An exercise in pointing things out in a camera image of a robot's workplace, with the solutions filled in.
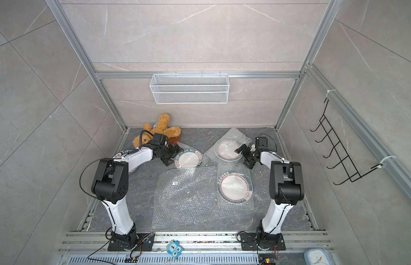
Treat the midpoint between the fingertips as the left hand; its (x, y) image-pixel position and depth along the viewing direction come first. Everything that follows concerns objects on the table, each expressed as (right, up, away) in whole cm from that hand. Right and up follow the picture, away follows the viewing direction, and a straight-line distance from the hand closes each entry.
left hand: (183, 151), depth 97 cm
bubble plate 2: (+3, -4, +4) cm, 6 cm away
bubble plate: (+30, -19, -9) cm, 37 cm away
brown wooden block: (-9, +7, +13) cm, 17 cm away
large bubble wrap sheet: (+18, -22, -9) cm, 30 cm away
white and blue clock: (+62, -43, -29) cm, 80 cm away
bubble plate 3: (+25, +1, +7) cm, 26 cm away
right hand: (+35, -2, +1) cm, 35 cm away
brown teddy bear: (-16, +14, +10) cm, 24 cm away
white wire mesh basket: (+4, +39, +4) cm, 39 cm away
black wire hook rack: (+68, -6, -39) cm, 78 cm away
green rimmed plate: (-41, -2, +7) cm, 42 cm away
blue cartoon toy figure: (+1, -41, -27) cm, 49 cm away
